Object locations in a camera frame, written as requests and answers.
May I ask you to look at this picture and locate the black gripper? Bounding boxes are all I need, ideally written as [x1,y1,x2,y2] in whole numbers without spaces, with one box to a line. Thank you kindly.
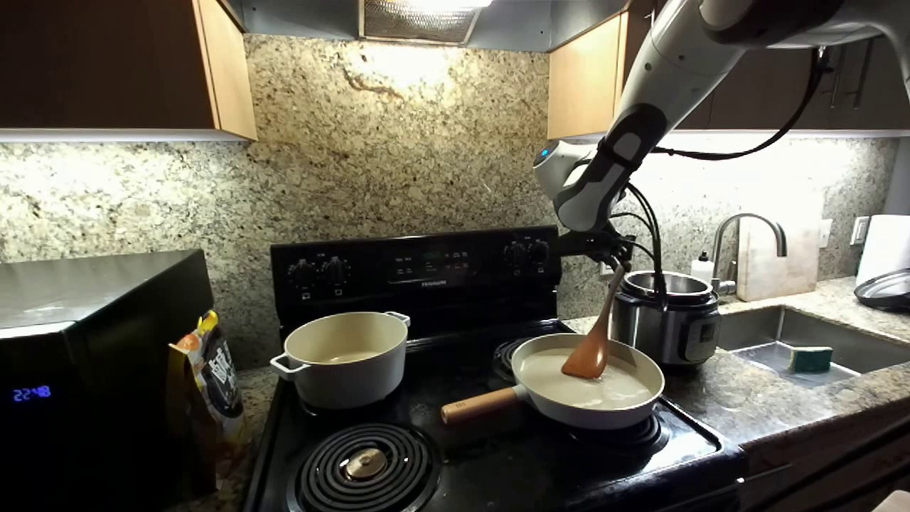
[553,227,637,285]

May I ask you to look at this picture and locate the wooden spatula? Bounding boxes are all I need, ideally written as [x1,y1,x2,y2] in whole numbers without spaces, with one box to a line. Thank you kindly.
[561,264,629,382]

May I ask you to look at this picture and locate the stainless steel pressure cooker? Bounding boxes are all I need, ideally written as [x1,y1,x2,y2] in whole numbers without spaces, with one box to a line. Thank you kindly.
[608,267,723,369]

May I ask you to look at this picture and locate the small soap bottle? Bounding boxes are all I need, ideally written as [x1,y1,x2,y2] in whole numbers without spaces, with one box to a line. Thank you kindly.
[689,250,716,288]

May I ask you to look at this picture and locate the chrome sink faucet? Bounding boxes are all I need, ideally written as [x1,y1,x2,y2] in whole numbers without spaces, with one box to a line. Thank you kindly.
[710,210,792,299]

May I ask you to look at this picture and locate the pale cutting board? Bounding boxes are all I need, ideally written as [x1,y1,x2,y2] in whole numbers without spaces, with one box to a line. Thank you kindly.
[733,203,821,305]

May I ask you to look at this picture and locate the black coil burner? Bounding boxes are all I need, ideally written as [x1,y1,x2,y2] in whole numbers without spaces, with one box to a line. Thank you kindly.
[288,420,442,512]
[558,409,666,454]

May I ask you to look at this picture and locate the green sponge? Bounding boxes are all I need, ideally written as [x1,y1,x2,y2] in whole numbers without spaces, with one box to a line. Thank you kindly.
[792,345,836,376]

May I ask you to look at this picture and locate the steel kitchen sink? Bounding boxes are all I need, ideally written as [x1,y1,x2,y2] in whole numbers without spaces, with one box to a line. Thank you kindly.
[713,305,910,383]

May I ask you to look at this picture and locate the black electric stove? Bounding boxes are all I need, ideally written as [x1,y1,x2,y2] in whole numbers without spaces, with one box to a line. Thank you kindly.
[240,224,752,512]

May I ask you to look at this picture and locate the black dish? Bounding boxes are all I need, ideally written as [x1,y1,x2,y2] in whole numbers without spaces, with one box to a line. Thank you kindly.
[851,267,910,312]

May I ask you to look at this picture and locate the steel range hood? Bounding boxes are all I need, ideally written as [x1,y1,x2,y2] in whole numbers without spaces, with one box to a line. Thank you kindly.
[221,0,631,53]

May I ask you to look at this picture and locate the yellow black snack bag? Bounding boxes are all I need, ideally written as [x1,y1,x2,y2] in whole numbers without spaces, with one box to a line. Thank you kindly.
[169,308,244,496]

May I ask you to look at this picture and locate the black microwave oven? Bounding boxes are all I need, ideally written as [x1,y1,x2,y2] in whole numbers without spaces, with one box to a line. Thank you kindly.
[0,248,220,512]

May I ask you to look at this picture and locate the dark wood cabinet beside microwave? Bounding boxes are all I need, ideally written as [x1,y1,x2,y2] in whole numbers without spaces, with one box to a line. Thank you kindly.
[0,0,260,141]

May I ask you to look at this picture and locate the white frying pan wooden handle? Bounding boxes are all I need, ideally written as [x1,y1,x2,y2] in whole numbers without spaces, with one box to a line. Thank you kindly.
[437,331,668,432]

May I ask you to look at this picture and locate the dark wood cabinet with handles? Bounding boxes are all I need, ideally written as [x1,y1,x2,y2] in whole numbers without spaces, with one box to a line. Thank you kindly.
[546,0,910,141]

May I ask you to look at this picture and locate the white pot with handles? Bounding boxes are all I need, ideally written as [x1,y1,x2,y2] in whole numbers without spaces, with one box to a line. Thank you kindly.
[267,308,413,413]

